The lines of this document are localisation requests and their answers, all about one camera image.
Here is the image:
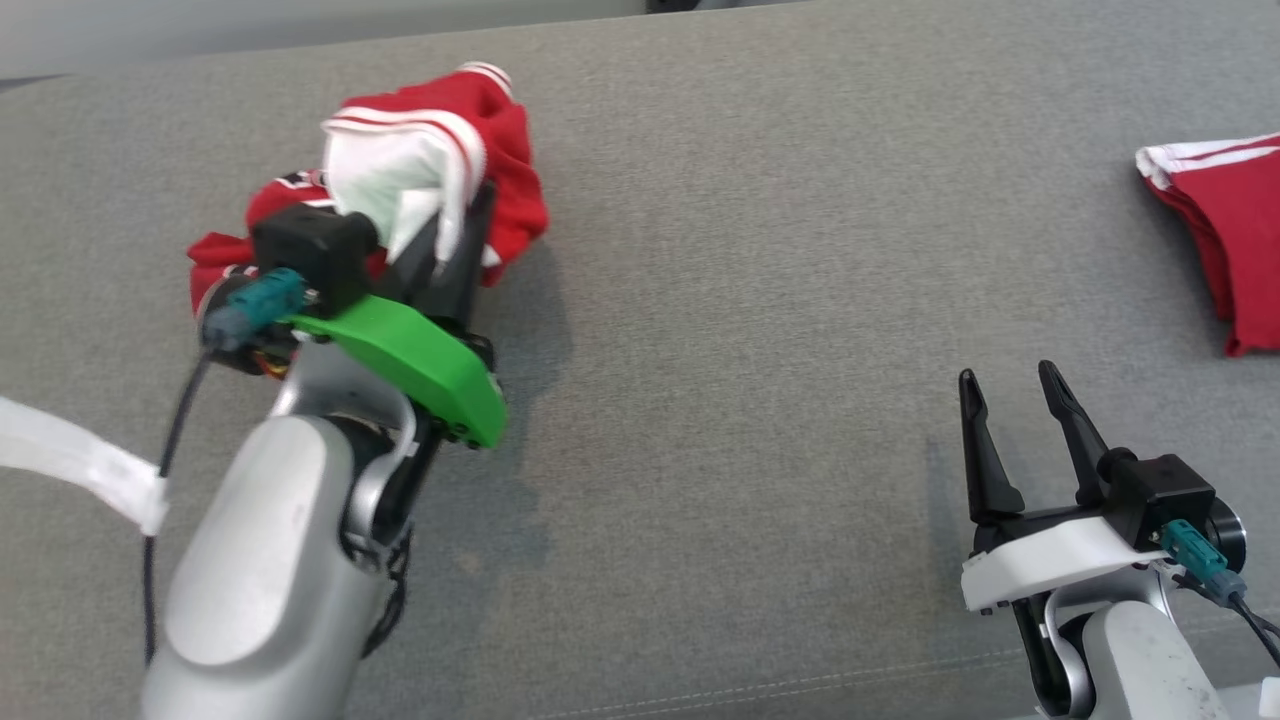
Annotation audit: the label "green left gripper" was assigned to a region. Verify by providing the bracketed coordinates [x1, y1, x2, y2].
[280, 180, 508, 449]

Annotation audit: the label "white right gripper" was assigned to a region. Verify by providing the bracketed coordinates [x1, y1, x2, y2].
[958, 360, 1176, 613]

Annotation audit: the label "red white basketball jersey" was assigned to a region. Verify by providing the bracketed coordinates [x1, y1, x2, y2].
[188, 62, 551, 316]

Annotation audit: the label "red white sports shorts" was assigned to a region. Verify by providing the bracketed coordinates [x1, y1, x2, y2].
[1135, 133, 1280, 358]

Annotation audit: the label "grey fabric sofa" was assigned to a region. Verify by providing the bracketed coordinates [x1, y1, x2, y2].
[0, 0, 1280, 720]

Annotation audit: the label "teal left camera connector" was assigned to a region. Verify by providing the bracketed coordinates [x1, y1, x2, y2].
[205, 268, 306, 351]

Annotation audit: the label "teal camera connector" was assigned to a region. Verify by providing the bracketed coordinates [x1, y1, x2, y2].
[1160, 520, 1249, 606]
[205, 268, 306, 351]

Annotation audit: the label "teal right camera connector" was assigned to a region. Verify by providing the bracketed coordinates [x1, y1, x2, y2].
[1160, 520, 1249, 606]

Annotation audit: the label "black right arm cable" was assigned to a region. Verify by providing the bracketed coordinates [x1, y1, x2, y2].
[1225, 595, 1280, 671]

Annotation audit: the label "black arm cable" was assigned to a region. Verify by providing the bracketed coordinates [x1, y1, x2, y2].
[143, 350, 216, 666]
[1225, 595, 1280, 671]

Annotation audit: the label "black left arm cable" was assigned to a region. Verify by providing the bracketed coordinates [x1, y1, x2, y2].
[143, 350, 216, 666]

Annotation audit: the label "white strap on cable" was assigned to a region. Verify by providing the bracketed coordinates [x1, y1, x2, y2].
[0, 395, 169, 536]

